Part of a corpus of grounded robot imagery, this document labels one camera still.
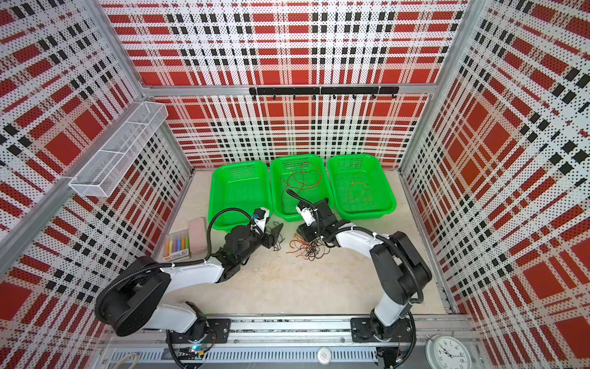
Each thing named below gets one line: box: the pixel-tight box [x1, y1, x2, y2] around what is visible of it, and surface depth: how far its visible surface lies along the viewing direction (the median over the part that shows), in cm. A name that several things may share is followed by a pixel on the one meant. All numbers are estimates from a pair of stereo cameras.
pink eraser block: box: [188, 216, 208, 256], surface depth 96 cm
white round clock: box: [424, 334, 473, 369], surface depth 68 cm
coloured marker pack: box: [162, 229, 192, 263], surface depth 95 cm
